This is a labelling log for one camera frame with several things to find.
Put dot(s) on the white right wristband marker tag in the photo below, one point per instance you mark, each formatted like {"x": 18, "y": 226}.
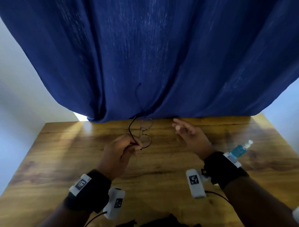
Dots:
{"x": 232, "y": 160}

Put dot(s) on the black left wristband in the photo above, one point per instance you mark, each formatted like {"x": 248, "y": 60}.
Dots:
{"x": 95, "y": 191}

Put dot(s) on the blue curtain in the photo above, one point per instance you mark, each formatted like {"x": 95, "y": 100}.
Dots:
{"x": 149, "y": 58}

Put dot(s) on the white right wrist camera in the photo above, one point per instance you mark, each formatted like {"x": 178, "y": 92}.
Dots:
{"x": 195, "y": 189}

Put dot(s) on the blue spray bottle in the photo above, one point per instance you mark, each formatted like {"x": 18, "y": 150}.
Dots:
{"x": 238, "y": 150}

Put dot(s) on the person's left forearm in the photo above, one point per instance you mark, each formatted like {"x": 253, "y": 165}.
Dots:
{"x": 65, "y": 218}

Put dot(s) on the person's left hand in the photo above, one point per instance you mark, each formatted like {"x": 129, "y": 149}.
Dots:
{"x": 116, "y": 156}

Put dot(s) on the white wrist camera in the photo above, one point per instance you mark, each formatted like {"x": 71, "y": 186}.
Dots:
{"x": 195, "y": 189}
{"x": 114, "y": 203}

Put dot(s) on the black wristband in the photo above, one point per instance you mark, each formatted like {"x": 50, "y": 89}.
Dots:
{"x": 219, "y": 170}
{"x": 95, "y": 191}

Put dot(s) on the black right wristband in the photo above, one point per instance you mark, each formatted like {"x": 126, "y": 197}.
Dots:
{"x": 219, "y": 170}

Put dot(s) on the person's right hand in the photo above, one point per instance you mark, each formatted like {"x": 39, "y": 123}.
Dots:
{"x": 196, "y": 140}

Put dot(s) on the round black-framed eyeglasses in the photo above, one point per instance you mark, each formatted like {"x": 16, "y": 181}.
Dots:
{"x": 146, "y": 124}

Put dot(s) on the white left wristband marker tag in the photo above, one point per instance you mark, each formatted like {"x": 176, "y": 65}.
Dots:
{"x": 79, "y": 184}

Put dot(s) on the person's right forearm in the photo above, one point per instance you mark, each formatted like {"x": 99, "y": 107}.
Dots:
{"x": 257, "y": 205}

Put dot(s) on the black garment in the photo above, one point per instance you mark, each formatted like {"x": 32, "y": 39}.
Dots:
{"x": 168, "y": 222}

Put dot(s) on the white wristband marker tag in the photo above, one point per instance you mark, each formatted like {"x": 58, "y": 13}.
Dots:
{"x": 232, "y": 160}
{"x": 79, "y": 184}

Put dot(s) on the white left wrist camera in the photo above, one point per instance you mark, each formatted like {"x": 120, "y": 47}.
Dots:
{"x": 114, "y": 203}

